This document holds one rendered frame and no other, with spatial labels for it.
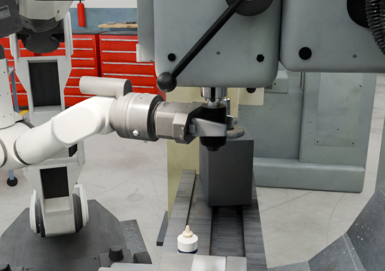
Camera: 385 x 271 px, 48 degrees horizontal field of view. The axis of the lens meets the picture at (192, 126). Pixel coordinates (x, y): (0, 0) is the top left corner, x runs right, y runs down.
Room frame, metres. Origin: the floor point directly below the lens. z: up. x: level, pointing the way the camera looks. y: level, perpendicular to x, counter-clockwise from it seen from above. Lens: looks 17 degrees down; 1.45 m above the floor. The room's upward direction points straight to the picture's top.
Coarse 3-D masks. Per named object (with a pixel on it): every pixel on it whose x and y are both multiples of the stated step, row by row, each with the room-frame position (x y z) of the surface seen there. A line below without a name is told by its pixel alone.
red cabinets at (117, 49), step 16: (80, 32) 5.64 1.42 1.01; (96, 32) 5.64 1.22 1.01; (112, 32) 5.64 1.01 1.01; (128, 32) 5.64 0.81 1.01; (64, 48) 5.47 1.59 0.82; (80, 48) 5.46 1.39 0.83; (96, 48) 5.47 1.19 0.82; (112, 48) 5.36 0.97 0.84; (128, 48) 5.31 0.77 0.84; (80, 64) 5.46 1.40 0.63; (96, 64) 5.45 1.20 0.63; (112, 64) 5.36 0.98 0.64; (128, 64) 5.32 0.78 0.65; (144, 64) 5.26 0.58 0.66; (16, 80) 5.51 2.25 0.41; (144, 80) 5.27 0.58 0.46; (64, 96) 5.48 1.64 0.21; (80, 96) 5.45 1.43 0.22
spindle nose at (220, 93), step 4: (200, 88) 0.74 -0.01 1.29; (204, 88) 0.73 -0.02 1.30; (208, 88) 0.72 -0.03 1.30; (216, 88) 0.72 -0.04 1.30; (220, 88) 0.72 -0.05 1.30; (224, 88) 0.73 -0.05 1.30; (200, 92) 0.74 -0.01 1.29; (204, 92) 0.73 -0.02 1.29; (208, 92) 0.72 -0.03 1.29; (216, 92) 0.72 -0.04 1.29; (220, 92) 0.72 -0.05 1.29; (224, 92) 0.73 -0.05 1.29; (204, 96) 0.73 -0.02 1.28; (208, 96) 0.72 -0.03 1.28; (216, 96) 0.72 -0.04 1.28; (220, 96) 0.72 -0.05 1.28; (224, 96) 0.73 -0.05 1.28
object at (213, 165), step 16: (240, 128) 1.13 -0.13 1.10; (240, 144) 1.07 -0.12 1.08; (208, 160) 1.07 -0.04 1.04; (224, 160) 1.07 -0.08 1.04; (240, 160) 1.07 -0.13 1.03; (208, 176) 1.06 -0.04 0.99; (224, 176) 1.07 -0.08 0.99; (240, 176) 1.07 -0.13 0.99; (208, 192) 1.06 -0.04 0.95; (224, 192) 1.07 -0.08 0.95; (240, 192) 1.07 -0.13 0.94
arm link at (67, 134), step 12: (72, 108) 0.78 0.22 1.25; (84, 108) 0.77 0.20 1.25; (96, 108) 0.77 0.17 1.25; (60, 120) 0.79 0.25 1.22; (72, 120) 0.78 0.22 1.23; (84, 120) 0.77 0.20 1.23; (96, 120) 0.76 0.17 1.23; (60, 132) 0.79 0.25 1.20; (72, 132) 0.78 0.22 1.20; (84, 132) 0.77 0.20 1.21; (96, 132) 0.77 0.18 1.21; (72, 144) 0.78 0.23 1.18
